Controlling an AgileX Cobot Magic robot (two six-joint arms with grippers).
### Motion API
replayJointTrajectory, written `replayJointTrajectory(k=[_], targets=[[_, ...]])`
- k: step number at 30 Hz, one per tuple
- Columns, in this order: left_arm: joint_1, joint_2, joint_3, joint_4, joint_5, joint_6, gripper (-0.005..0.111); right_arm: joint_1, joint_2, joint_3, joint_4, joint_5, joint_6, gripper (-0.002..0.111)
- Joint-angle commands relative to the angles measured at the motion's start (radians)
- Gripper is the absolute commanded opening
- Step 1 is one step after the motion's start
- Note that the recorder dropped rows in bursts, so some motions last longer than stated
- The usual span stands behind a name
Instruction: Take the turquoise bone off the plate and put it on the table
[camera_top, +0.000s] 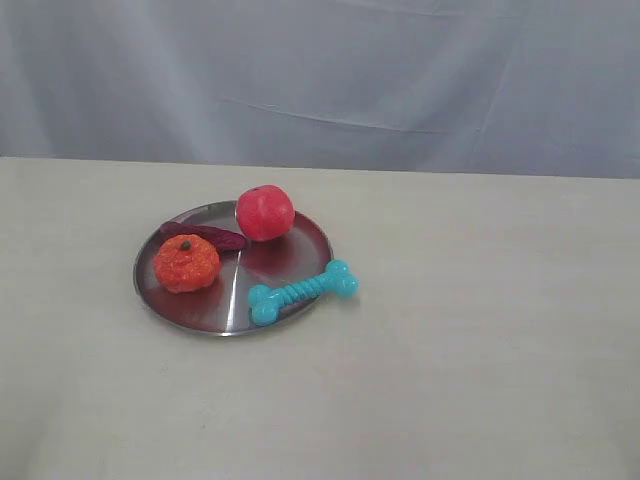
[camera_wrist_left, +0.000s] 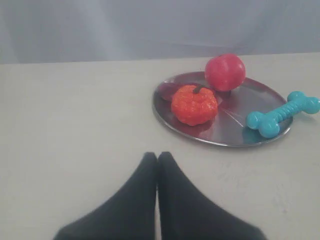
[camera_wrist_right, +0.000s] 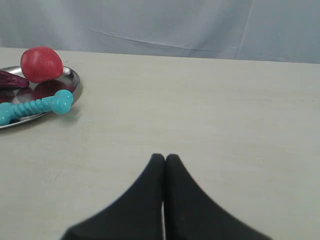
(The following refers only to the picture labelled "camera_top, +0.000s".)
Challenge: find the round stainless steel plate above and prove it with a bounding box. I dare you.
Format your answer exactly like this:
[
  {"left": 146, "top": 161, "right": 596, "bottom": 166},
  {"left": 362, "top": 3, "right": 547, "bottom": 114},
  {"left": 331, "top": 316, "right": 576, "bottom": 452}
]
[{"left": 134, "top": 212, "right": 333, "bottom": 336}]

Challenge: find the purple sweet potato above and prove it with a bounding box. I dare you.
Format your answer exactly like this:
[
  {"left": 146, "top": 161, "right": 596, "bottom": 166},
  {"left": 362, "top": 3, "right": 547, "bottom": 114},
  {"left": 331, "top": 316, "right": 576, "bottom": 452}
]
[{"left": 159, "top": 221, "right": 247, "bottom": 252}]

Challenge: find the white backdrop cloth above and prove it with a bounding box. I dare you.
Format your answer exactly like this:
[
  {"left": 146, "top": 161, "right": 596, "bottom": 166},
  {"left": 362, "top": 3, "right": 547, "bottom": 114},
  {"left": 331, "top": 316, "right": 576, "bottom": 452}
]
[{"left": 1, "top": 1, "right": 639, "bottom": 178}]

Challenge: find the red apple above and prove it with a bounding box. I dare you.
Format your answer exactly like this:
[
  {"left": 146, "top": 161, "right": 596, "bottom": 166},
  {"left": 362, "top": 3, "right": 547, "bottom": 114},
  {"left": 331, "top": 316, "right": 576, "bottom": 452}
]
[{"left": 236, "top": 185, "right": 295, "bottom": 242}]

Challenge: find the teal toy bone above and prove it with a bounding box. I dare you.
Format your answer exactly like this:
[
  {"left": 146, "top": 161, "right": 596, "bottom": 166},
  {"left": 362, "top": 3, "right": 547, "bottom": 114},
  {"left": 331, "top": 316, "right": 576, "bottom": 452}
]
[{"left": 248, "top": 259, "right": 360, "bottom": 326}]

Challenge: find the orange toy pumpkin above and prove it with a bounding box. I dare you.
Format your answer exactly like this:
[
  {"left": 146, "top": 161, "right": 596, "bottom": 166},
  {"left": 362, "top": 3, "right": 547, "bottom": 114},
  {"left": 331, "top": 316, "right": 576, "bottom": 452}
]
[{"left": 153, "top": 234, "right": 221, "bottom": 294}]

